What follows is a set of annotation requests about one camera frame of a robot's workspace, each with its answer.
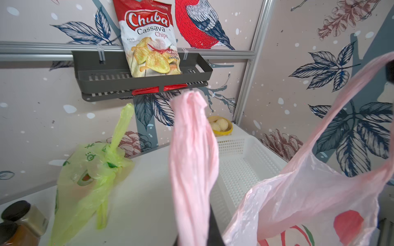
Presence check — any green avocado print plastic bag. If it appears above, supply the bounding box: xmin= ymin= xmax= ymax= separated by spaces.
xmin=49 ymin=103 xmax=134 ymax=246

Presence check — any white perforated plastic basket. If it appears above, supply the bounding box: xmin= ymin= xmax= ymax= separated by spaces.
xmin=210 ymin=135 xmax=287 ymax=233

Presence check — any pink plastic bag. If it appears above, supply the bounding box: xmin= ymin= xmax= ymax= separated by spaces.
xmin=169 ymin=52 xmax=394 ymax=246

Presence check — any black wall shelf basket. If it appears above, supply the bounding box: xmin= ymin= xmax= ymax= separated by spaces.
xmin=71 ymin=50 xmax=213 ymax=103

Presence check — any Chuba cassava chips bag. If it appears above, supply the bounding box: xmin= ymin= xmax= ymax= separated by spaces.
xmin=113 ymin=1 xmax=182 ymax=77

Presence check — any yellow bowl with buns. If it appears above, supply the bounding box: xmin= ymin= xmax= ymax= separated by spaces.
xmin=208 ymin=116 xmax=234 ymax=137

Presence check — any light spice jar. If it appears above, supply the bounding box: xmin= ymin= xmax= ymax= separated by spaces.
xmin=1 ymin=200 xmax=49 ymax=237

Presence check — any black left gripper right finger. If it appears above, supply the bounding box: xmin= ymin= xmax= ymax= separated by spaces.
xmin=208 ymin=207 xmax=225 ymax=246

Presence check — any brown spice jar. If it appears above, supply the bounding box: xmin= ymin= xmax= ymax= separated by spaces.
xmin=1 ymin=221 xmax=40 ymax=246

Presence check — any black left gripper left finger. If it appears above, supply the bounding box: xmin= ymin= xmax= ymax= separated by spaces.
xmin=173 ymin=236 xmax=179 ymax=246

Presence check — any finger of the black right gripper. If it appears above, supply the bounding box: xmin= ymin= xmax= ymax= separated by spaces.
xmin=385 ymin=60 xmax=394 ymax=84

